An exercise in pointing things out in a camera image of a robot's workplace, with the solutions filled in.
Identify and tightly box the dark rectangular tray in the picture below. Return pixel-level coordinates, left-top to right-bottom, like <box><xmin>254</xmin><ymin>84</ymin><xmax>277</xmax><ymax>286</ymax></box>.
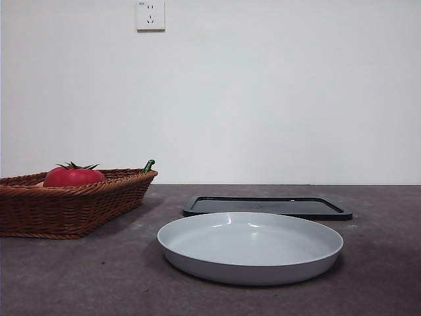
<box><xmin>182</xmin><ymin>195</ymin><xmax>353</xmax><ymax>221</ymax></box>

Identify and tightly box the brown wicker basket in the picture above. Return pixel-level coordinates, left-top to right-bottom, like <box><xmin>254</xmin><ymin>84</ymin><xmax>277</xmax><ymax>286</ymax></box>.
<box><xmin>0</xmin><ymin>168</ymin><xmax>159</xmax><ymax>240</ymax></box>

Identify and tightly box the white wall socket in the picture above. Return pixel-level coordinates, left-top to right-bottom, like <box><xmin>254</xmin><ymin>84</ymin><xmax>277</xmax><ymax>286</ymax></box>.
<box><xmin>136</xmin><ymin>0</ymin><xmax>166</xmax><ymax>32</ymax></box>

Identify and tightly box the white round plate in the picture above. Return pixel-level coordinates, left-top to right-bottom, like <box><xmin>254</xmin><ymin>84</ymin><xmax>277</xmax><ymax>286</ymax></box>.
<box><xmin>157</xmin><ymin>211</ymin><xmax>345</xmax><ymax>286</ymax></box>

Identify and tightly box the red tomato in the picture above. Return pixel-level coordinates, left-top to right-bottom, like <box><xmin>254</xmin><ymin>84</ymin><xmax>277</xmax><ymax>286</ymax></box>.
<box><xmin>43</xmin><ymin>161</ymin><xmax>107</xmax><ymax>188</ymax></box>

